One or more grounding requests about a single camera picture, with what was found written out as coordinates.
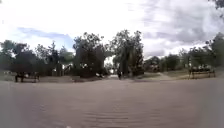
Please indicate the person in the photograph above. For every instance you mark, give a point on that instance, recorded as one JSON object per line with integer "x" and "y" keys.
{"x": 119, "y": 74}

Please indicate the long row of trees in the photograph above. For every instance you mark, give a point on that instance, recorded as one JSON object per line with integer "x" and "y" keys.
{"x": 88, "y": 55}

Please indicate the brownish paved ground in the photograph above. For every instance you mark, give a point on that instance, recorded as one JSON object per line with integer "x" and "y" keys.
{"x": 113, "y": 103}

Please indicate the grass stretch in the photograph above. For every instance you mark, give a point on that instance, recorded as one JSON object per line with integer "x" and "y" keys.
{"x": 166, "y": 76}

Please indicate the dark bench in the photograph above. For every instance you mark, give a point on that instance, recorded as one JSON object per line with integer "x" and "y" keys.
{"x": 201, "y": 71}
{"x": 26, "y": 77}

